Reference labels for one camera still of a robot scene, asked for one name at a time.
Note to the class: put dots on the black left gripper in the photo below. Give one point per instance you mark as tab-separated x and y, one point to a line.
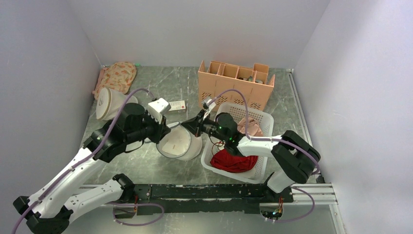
161	130

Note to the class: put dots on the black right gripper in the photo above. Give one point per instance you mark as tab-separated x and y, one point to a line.
195	125

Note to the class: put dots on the white bra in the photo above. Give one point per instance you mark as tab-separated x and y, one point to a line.
176	143

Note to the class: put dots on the round white mesh laundry bag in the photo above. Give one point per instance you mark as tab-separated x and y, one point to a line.
194	148

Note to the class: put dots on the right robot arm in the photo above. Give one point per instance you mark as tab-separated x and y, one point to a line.
297	158

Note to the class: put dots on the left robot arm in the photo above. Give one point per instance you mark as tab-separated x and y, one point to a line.
52	208

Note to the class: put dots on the white plastic laundry basket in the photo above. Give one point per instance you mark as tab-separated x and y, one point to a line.
265	120

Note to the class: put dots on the white cardboard box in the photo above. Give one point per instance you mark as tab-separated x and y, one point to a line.
177	106

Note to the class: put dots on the red garment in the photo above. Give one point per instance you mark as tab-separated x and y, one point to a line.
223	160

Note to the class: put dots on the floral fabric pouch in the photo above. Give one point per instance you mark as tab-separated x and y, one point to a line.
118	76

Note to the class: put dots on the pink satin garment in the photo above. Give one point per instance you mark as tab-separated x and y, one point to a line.
251	125

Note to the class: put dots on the items inside organizer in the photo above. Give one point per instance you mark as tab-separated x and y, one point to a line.
251	79

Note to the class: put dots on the peach plastic desk organizer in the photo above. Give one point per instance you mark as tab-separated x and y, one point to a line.
219	80

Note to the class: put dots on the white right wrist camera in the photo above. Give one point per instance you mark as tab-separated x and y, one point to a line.
208	105

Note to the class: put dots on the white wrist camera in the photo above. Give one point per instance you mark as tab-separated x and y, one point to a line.
208	105
158	108

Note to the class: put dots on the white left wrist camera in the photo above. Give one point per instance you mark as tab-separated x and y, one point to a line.
158	108

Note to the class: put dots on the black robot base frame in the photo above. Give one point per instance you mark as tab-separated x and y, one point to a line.
175	198

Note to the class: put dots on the white cable conduit rail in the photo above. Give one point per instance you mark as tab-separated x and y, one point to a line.
303	123

